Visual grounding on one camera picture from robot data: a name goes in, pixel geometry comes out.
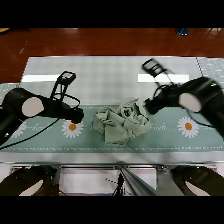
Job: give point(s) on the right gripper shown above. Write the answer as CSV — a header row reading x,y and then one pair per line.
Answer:
x,y
153,105

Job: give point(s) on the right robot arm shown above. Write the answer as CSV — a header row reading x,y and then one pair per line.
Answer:
x,y
206,96

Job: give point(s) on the silver frame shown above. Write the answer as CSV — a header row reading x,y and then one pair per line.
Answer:
x,y
140,186

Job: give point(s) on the pale green T-shirt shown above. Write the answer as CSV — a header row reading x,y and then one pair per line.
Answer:
x,y
120,123

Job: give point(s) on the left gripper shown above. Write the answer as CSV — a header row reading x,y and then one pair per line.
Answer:
x,y
75,115

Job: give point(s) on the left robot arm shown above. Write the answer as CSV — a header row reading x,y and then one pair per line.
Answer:
x,y
13,111

